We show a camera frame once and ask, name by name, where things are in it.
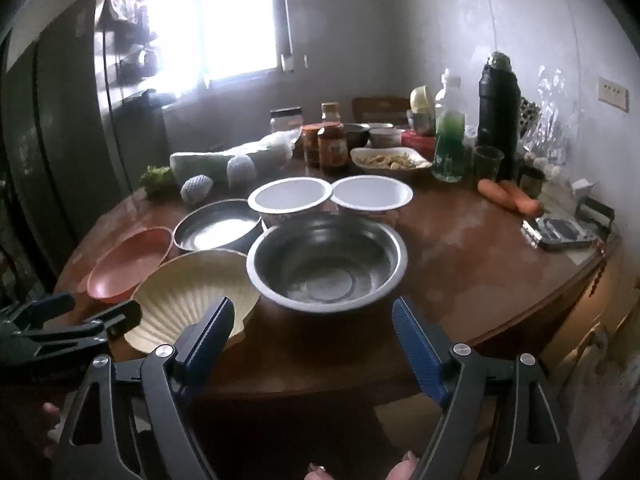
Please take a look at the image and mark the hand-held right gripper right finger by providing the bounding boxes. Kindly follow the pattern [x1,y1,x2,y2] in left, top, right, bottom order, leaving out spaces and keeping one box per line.
[391,296,581,480]

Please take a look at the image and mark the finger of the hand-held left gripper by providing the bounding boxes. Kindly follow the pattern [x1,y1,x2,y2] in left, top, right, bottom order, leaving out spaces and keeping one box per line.
[0,292,76,333]
[20,300,143,356]

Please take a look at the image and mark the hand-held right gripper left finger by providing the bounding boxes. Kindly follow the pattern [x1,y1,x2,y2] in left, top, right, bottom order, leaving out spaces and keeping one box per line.
[52,296,236,480]

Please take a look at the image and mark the cream scalloped plate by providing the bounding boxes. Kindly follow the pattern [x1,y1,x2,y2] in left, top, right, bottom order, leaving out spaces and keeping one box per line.
[122,250,262,356]

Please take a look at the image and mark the pink plastic plate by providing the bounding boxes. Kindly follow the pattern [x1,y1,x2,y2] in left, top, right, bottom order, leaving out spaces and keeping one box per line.
[86,226,174,303]

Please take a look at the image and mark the round stainless steel plate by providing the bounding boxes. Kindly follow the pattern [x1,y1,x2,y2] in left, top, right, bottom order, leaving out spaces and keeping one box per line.
[173,199,263,253]

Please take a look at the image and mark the white disposable bowl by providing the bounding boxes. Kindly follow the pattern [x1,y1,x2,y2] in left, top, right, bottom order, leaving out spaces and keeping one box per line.
[247,176,333,228]
[330,175,415,226]

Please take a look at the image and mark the person's left hand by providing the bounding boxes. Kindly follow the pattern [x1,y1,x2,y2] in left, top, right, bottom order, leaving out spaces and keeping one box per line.
[40,401,63,461]

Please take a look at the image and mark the fruit in white foam net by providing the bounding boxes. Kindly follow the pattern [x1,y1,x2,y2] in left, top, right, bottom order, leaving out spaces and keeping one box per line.
[179,174,216,207]
[226,155,258,188]

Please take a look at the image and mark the green lettuce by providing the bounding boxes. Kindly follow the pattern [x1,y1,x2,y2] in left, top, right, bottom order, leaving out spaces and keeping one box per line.
[140,165,176,201]

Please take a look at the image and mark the napa cabbage in plastic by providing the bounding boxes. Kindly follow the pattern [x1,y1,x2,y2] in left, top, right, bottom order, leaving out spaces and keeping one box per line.
[169,130,296,186]

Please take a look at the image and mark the orange carrot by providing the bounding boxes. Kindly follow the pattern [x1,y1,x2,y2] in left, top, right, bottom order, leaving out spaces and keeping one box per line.
[501,180,543,217]
[477,179,523,210]

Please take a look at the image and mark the dark refrigerator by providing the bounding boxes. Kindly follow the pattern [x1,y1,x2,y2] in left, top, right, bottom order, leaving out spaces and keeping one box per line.
[0,0,121,291]

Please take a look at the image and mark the dark low cabinet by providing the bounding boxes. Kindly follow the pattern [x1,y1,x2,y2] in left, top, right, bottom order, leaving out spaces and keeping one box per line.
[112,90,171,196]

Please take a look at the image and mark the white dish of food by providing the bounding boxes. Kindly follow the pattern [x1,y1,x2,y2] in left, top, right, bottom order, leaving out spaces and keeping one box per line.
[350,146,433,173]

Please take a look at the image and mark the clear drinking glass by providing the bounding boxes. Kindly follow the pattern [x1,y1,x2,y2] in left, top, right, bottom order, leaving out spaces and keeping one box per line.
[472,145,505,183]

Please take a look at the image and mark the plastic bottle with green liquid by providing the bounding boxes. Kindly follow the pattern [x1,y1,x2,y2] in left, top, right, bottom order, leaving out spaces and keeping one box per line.
[431,69,468,183]

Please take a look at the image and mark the small dark jar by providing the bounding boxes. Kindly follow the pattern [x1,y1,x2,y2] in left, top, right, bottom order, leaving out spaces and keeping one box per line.
[517,165,546,198]

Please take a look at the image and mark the red box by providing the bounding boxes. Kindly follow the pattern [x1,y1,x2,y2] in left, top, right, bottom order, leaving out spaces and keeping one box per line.
[401,130,438,161]

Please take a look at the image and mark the red chili sauce jar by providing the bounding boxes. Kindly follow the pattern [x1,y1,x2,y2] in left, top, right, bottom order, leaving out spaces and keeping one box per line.
[301,124,331,167]

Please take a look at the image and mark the white small bowl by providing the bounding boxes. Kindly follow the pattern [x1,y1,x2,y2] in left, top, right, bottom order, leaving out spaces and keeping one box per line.
[369,127,403,150]

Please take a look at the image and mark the brown sauce bottle orange label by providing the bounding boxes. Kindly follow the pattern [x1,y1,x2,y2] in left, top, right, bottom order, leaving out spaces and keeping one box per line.
[317,102,349,171]

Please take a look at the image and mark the dark small bowl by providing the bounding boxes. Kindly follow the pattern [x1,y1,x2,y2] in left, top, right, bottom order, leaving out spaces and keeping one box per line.
[342,122,373,148]

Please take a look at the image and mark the clear jar with black lid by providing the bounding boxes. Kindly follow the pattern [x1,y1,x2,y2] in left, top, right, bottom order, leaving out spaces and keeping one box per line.
[270,106,304,136]

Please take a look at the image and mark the small white box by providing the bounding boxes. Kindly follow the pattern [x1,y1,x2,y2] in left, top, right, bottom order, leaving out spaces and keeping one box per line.
[567,178,598,201]

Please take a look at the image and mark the wooden chair solid back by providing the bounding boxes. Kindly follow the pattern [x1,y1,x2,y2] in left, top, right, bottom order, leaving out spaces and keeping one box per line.
[351,96,413,123]

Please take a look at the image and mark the pale yellow plastic cup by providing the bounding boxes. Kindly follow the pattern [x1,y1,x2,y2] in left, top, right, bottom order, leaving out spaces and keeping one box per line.
[410,85,436,116]

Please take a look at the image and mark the black thermos flask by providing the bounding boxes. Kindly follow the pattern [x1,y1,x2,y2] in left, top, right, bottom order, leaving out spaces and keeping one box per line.
[477,52,523,181]

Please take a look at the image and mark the clear crinkled plastic bag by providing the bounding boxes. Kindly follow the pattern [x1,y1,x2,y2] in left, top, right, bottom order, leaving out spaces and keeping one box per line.
[520,65,571,166]

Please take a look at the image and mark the metal kitchen rack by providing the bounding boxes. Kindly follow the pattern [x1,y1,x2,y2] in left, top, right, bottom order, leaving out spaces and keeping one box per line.
[95,0,161,106]

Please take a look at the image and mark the window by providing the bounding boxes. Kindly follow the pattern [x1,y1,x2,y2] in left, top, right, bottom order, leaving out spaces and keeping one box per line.
[135,0,293,86]

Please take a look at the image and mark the wall socket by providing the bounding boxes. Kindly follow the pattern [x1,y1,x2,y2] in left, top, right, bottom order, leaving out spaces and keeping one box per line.
[598,76,630,112]

